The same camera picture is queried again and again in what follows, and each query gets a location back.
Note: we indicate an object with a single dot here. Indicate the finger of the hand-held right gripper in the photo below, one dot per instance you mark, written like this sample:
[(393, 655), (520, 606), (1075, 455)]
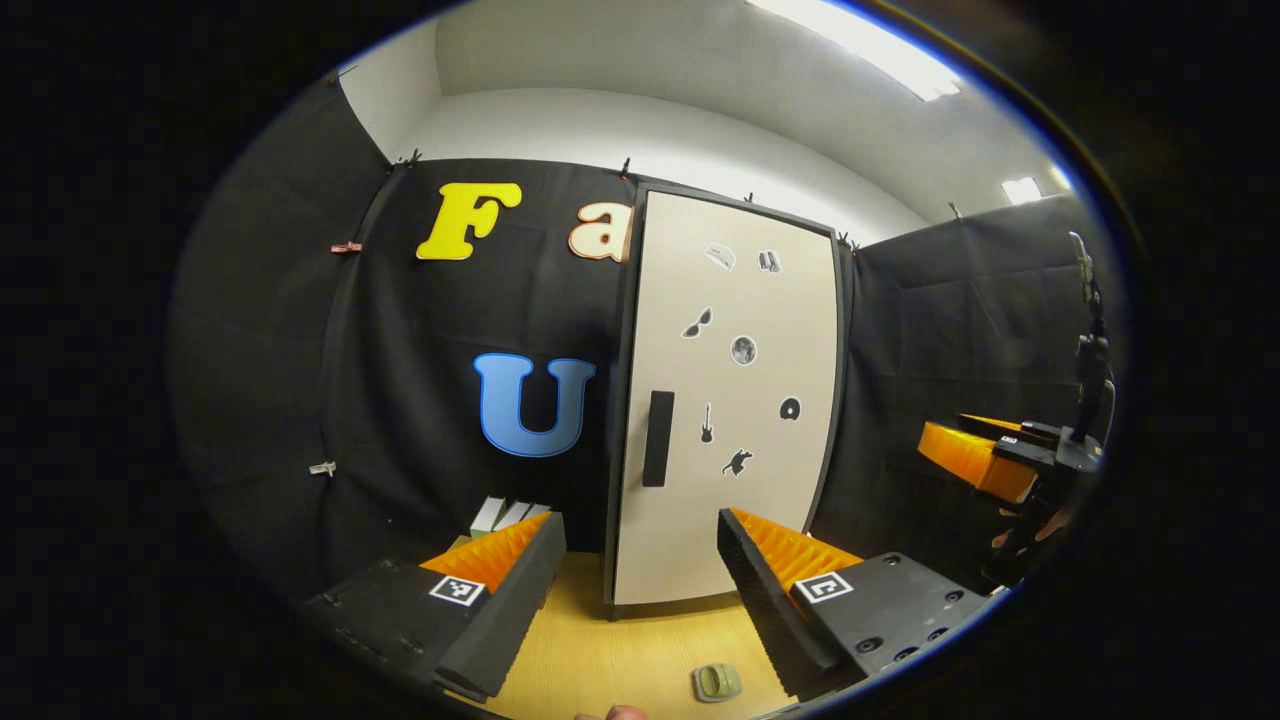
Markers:
[(1035, 432), (970, 460)]

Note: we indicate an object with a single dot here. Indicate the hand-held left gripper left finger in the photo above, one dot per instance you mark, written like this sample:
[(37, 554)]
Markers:
[(510, 620)]

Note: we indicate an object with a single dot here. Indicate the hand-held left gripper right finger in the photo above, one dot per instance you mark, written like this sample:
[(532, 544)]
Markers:
[(765, 610)]

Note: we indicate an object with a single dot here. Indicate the beige cabinet door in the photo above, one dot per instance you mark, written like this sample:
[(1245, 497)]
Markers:
[(690, 540)]

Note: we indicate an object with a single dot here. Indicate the grey coaster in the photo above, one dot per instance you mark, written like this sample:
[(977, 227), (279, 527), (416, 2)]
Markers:
[(698, 693)]

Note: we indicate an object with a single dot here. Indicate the light green book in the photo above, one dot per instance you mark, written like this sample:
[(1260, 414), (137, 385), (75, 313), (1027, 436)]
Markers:
[(487, 515)]

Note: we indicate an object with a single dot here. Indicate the small ceiling light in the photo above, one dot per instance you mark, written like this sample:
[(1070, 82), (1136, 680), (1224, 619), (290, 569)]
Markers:
[(1022, 190)]

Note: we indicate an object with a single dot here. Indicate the black backdrop cloth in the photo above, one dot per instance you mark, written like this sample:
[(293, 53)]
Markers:
[(280, 350)]

